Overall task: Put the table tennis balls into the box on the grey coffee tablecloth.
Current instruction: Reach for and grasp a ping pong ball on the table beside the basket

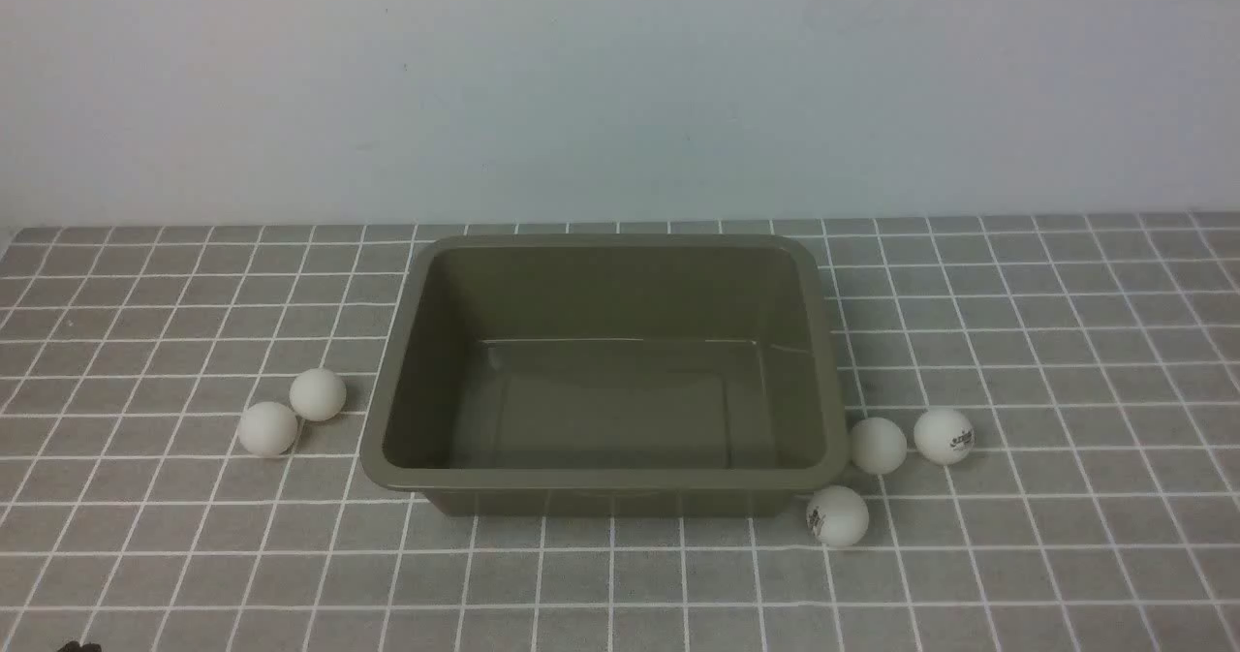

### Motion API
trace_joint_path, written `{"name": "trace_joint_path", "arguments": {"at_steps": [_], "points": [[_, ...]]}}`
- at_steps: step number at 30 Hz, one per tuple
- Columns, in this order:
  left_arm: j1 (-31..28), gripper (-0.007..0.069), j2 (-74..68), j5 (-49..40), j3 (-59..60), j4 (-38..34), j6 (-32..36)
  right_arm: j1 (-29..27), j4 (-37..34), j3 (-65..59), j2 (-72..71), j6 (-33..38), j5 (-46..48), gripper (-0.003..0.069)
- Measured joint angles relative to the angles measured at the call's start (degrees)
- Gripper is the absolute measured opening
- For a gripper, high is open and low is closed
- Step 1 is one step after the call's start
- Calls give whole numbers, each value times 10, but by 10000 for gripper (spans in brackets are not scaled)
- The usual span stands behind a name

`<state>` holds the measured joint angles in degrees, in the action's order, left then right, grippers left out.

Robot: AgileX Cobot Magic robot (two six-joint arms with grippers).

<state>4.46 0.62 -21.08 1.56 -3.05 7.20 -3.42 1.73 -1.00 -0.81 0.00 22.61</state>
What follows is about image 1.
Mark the grey white-grid table mat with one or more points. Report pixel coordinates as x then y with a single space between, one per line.
1096 356

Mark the white printed ball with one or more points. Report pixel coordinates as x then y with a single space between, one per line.
944 436
837 516

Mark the olive green plastic bin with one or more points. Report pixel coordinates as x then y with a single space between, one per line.
631 374

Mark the plain white ping-pong ball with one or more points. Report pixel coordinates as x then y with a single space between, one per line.
878 446

